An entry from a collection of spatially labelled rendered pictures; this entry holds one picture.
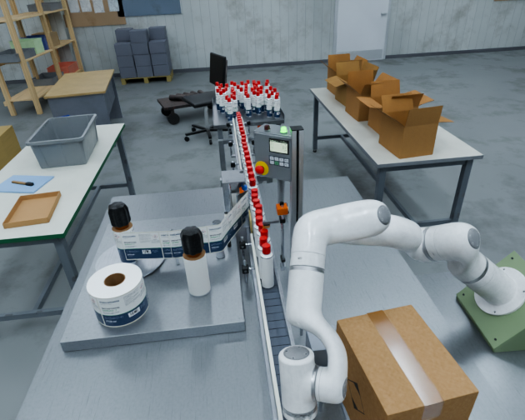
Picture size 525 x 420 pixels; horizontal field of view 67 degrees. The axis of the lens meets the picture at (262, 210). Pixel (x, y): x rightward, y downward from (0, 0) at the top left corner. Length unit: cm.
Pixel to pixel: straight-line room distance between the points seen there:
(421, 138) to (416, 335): 208
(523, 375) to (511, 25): 1134
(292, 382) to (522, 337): 93
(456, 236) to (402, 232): 19
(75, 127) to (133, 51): 576
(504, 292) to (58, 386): 156
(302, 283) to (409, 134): 219
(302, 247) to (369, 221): 19
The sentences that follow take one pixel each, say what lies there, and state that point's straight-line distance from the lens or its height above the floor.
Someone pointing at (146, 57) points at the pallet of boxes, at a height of 54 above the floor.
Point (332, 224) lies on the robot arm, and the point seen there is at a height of 143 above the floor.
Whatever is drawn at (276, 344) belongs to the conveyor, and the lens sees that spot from 146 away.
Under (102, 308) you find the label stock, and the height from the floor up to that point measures 97.
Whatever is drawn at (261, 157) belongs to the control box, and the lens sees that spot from 157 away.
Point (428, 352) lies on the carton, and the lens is 119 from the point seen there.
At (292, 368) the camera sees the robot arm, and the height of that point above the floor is 123.
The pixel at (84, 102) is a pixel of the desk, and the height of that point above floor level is 64.
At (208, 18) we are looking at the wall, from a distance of 1007.
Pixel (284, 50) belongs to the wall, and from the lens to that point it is 1030.
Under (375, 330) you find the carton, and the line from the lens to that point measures 121.
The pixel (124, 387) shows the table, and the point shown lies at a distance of 152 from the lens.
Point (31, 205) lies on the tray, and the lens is 287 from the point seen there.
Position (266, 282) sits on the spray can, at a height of 92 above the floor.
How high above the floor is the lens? 200
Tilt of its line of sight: 31 degrees down
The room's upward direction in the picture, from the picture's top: 3 degrees counter-clockwise
